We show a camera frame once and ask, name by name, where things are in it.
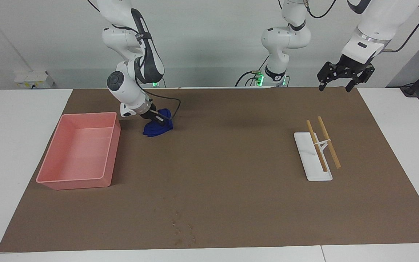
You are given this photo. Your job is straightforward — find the brown table mat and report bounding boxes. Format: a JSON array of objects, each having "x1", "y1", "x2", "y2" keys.
[{"x1": 0, "y1": 87, "x2": 419, "y2": 253}]

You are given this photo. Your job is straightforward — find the black base cables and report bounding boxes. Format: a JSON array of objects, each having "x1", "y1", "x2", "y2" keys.
[{"x1": 235, "y1": 55, "x2": 269, "y2": 87}]

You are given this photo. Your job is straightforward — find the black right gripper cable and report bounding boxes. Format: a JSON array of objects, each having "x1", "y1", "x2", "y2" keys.
[{"x1": 142, "y1": 87, "x2": 181, "y2": 122}]

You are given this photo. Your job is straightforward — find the blue towel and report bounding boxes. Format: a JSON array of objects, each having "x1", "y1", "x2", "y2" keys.
[{"x1": 143, "y1": 108, "x2": 174, "y2": 138}]

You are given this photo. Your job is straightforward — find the pink plastic bin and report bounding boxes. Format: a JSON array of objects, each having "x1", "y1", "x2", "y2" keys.
[{"x1": 36, "y1": 112, "x2": 122, "y2": 191}]

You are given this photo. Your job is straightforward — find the wooden rod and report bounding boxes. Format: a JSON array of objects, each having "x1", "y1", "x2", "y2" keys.
[
  {"x1": 317, "y1": 116, "x2": 342, "y2": 170},
  {"x1": 306, "y1": 120, "x2": 328, "y2": 173}
]

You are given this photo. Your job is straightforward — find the white power strip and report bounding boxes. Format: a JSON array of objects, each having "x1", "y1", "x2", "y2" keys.
[{"x1": 14, "y1": 71, "x2": 56, "y2": 89}]

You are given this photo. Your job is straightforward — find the black cable loop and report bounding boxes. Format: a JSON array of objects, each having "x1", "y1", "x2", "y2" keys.
[{"x1": 305, "y1": 0, "x2": 338, "y2": 19}]

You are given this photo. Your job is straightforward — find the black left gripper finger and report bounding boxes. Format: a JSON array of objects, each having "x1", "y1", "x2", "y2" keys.
[
  {"x1": 317, "y1": 61, "x2": 341, "y2": 92},
  {"x1": 346, "y1": 64, "x2": 375, "y2": 93}
]

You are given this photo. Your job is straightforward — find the white rack base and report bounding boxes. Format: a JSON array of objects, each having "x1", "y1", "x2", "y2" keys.
[{"x1": 294, "y1": 132, "x2": 333, "y2": 182}]

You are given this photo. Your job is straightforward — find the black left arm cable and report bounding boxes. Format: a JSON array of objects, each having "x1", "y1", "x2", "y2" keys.
[{"x1": 384, "y1": 0, "x2": 419, "y2": 53}]

